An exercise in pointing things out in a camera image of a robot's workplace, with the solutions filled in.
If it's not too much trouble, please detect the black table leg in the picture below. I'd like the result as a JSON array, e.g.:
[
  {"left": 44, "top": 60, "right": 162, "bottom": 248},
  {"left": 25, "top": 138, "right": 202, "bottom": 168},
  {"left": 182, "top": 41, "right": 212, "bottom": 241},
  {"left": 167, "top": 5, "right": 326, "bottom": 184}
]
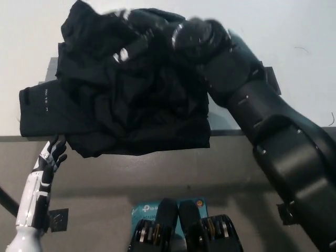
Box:
[{"left": 0, "top": 186, "right": 20, "bottom": 218}]

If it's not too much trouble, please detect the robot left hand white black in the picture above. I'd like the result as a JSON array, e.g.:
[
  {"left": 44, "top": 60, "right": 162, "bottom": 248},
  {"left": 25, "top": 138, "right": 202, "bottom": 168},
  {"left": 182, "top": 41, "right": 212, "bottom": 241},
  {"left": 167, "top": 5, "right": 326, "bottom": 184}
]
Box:
[{"left": 15, "top": 135, "right": 68, "bottom": 232}]

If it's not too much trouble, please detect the robot left black body block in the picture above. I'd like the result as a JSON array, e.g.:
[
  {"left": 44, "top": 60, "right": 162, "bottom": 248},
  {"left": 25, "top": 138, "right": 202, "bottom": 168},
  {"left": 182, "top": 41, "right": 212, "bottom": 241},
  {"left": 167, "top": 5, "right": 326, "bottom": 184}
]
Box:
[{"left": 128, "top": 198, "right": 180, "bottom": 252}]

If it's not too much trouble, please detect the teal tp-link box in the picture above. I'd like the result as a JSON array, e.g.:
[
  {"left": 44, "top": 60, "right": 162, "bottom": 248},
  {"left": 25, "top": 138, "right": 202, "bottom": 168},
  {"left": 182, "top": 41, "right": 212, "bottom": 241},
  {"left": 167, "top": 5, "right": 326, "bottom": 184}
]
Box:
[{"left": 131, "top": 198, "right": 208, "bottom": 237}]

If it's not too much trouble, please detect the robot right hand black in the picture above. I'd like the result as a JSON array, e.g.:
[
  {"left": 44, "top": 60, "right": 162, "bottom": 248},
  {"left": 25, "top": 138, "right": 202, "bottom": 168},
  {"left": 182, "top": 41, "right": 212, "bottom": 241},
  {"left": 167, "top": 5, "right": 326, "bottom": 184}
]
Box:
[{"left": 112, "top": 8, "right": 187, "bottom": 64}]

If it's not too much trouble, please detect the black Columbia jacket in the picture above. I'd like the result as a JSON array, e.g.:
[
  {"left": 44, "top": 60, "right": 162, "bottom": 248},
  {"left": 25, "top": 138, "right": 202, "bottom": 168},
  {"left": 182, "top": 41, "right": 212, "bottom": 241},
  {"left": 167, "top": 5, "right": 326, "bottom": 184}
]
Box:
[{"left": 18, "top": 0, "right": 212, "bottom": 159}]

